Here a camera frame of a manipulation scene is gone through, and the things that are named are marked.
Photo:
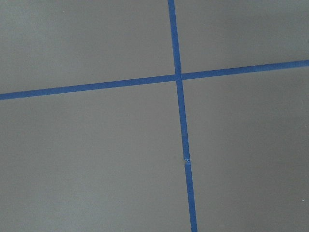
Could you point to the brown paper table cover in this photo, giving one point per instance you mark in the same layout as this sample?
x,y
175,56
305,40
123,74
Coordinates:
x,y
154,115

